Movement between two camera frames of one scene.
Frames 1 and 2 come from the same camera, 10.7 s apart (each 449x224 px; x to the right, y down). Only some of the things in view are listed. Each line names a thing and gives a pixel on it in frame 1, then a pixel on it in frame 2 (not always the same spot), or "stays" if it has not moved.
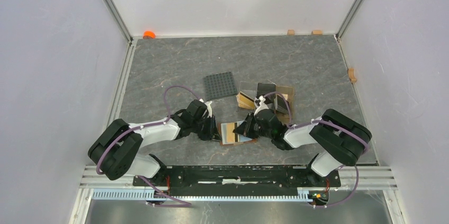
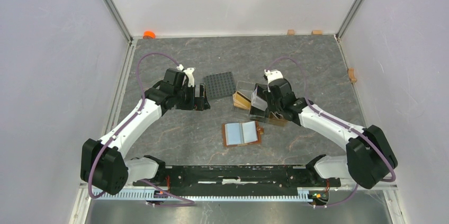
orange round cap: x=149 y=34 stays
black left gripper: x=212 y=132 -> x=198 y=103
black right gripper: x=245 y=128 -> x=268 y=95
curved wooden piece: x=352 y=78 stays
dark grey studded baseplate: x=219 y=86 stays
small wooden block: x=316 y=32 stays
